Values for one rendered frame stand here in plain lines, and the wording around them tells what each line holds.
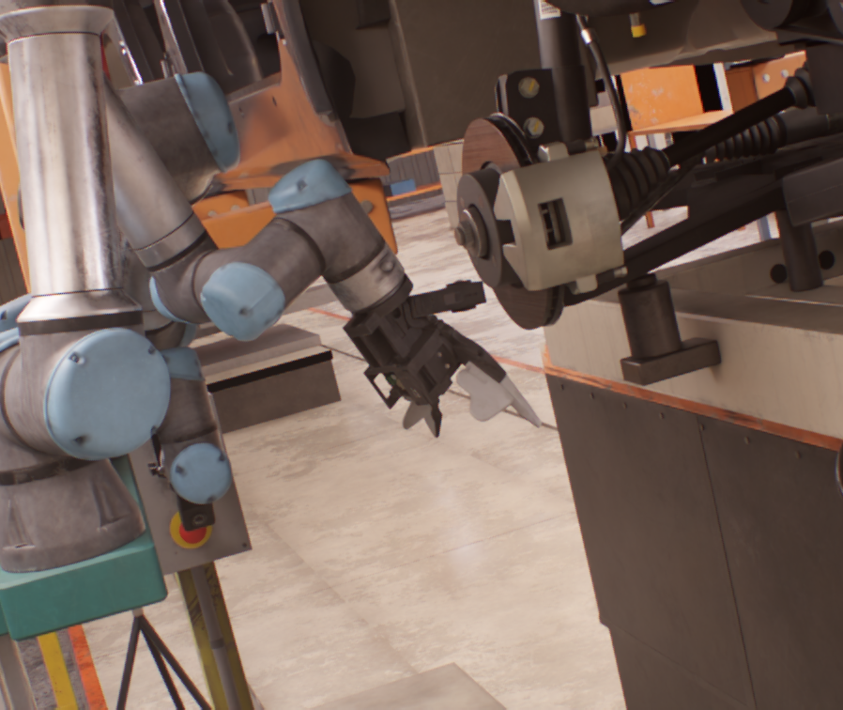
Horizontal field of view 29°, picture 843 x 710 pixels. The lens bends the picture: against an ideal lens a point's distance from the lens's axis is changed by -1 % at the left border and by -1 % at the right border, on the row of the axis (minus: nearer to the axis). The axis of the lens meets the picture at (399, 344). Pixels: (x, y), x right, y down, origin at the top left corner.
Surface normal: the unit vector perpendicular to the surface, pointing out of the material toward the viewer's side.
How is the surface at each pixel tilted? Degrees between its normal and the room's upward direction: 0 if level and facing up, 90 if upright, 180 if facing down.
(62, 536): 72
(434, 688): 0
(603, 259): 111
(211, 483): 90
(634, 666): 90
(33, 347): 80
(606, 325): 90
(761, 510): 90
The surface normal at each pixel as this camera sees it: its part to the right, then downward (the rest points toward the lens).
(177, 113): 0.33, -0.24
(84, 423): 0.58, 0.11
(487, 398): 0.25, -0.50
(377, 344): 0.65, -0.11
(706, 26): -0.83, 0.53
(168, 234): 0.26, 0.23
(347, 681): -0.23, -0.96
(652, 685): -0.94, 0.26
